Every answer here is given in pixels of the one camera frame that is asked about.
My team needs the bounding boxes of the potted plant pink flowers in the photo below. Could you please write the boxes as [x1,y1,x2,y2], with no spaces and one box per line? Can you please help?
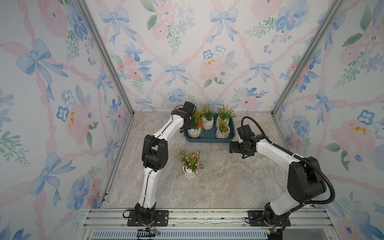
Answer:
[179,150,206,181]
[201,105,215,130]

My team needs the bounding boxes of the potted plant red flowers back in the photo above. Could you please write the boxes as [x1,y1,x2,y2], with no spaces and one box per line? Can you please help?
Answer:
[188,112,203,139]

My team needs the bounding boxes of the potted plant orange flowers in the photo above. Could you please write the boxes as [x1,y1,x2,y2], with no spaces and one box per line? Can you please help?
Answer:
[216,119,231,139]
[216,105,236,127]

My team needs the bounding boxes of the potted plant pink flowers front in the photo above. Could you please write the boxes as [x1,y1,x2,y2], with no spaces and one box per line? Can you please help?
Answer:
[179,150,206,181]

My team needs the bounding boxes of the potted plant orange flowers front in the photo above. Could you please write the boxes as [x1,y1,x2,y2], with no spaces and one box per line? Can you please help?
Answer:
[216,119,231,139]

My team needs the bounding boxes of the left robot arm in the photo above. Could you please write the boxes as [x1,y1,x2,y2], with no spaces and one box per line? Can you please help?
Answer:
[134,101,196,225]

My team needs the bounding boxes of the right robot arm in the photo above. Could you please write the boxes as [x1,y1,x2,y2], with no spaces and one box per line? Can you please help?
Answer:
[229,135,327,226]

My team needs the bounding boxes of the teal plastic storage box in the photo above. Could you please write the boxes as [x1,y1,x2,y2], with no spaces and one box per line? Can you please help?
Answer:
[184,114,236,144]

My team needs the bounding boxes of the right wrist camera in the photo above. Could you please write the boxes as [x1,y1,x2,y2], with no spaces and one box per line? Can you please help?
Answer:
[237,125,255,141]

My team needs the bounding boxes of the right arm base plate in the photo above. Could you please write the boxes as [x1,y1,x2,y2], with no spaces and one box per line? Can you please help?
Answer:
[244,210,291,228]

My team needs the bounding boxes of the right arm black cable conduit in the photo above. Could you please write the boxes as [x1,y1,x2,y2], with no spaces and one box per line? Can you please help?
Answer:
[240,116,336,205]

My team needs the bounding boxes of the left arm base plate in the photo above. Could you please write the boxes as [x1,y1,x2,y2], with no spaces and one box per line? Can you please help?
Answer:
[127,210,169,227]

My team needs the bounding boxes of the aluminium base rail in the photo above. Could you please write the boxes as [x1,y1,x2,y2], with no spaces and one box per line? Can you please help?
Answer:
[78,209,340,240]

